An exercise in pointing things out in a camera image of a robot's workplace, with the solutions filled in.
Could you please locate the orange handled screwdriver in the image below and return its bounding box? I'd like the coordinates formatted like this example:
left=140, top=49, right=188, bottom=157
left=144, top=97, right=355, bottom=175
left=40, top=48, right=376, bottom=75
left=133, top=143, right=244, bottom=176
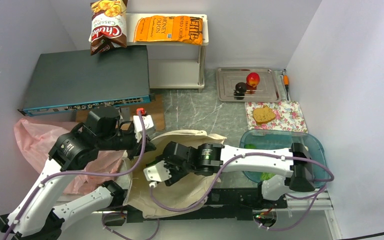
left=283, top=75, right=290, bottom=101

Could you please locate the brown snack packet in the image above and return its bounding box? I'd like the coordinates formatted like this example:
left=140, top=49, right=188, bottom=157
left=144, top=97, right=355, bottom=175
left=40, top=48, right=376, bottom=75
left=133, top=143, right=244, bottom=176
left=88, top=0, right=128, bottom=56

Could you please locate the brown bread slice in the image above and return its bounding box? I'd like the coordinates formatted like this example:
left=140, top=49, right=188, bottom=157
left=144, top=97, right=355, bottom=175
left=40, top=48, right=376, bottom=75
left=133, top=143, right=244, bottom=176
left=252, top=106, right=276, bottom=125

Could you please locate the dark blue network switch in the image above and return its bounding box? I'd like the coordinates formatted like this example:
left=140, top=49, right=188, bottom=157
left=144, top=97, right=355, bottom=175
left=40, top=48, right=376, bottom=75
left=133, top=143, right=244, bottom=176
left=18, top=45, right=155, bottom=117

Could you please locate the purple cable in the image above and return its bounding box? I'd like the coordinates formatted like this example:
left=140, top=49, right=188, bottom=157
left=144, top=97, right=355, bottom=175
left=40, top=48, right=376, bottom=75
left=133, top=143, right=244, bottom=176
left=149, top=152, right=335, bottom=232
left=1, top=109, right=161, bottom=240

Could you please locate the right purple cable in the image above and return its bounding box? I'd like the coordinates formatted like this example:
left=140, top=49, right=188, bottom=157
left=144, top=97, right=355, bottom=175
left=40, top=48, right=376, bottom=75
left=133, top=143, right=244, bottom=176
left=149, top=152, right=335, bottom=232

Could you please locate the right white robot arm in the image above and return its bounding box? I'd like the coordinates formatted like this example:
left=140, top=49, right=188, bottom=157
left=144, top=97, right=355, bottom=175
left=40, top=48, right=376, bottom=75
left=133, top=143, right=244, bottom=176
left=159, top=141, right=316, bottom=208

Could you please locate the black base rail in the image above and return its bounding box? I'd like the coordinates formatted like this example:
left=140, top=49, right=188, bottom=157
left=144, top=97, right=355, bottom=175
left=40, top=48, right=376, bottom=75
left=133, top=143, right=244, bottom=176
left=90, top=188, right=287, bottom=223

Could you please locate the orange snack packet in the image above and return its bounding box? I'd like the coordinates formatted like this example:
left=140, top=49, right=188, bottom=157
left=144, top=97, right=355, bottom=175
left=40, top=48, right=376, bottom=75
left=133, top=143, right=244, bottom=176
left=133, top=15, right=204, bottom=45

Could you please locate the floral cloth mat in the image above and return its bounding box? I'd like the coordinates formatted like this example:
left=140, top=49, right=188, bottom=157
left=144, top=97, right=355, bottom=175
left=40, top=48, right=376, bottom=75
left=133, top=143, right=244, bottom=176
left=245, top=101, right=308, bottom=133

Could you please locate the pink plastic grocery bag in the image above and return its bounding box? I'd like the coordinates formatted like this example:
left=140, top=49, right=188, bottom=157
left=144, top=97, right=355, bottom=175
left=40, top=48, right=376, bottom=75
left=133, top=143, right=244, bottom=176
left=13, top=118, right=125, bottom=195

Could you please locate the teal plastic tray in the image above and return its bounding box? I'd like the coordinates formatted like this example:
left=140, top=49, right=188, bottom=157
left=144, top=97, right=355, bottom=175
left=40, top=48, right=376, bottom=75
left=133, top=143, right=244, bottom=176
left=239, top=129, right=329, bottom=183

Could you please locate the beige canvas tote bag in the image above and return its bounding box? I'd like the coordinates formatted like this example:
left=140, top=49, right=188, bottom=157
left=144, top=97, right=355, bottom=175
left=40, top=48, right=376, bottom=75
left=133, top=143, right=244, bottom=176
left=117, top=129, right=227, bottom=219

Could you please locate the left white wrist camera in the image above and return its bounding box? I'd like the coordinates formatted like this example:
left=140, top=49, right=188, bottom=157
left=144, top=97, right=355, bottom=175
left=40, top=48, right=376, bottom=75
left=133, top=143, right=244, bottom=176
left=132, top=107, right=155, bottom=143

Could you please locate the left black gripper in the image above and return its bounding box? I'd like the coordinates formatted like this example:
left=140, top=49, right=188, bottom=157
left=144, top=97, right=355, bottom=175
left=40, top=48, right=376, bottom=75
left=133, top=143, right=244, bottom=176
left=97, top=126, right=157, bottom=160

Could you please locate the green pepper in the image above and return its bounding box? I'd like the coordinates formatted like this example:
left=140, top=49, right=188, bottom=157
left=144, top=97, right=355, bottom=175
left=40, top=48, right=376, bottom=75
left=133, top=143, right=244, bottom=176
left=244, top=144, right=257, bottom=149

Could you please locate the silver metal tray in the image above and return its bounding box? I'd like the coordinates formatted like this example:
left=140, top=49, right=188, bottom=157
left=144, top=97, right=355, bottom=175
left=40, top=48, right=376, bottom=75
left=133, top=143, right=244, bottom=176
left=216, top=67, right=282, bottom=103

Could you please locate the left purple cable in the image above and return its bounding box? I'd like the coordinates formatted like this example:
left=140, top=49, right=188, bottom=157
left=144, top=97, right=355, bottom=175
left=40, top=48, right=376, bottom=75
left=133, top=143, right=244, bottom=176
left=1, top=109, right=161, bottom=240

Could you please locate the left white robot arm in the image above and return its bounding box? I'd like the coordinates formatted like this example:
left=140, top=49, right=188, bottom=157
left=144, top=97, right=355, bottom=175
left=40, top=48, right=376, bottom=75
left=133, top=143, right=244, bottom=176
left=0, top=106, right=155, bottom=240

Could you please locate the white two-tier shelf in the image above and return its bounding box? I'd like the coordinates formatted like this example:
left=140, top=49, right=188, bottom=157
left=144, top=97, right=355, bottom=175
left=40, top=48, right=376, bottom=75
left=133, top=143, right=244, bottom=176
left=126, top=13, right=209, bottom=93

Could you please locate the red apple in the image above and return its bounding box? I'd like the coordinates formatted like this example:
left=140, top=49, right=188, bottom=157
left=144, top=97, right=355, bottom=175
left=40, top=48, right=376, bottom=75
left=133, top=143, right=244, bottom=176
left=246, top=72, right=261, bottom=88

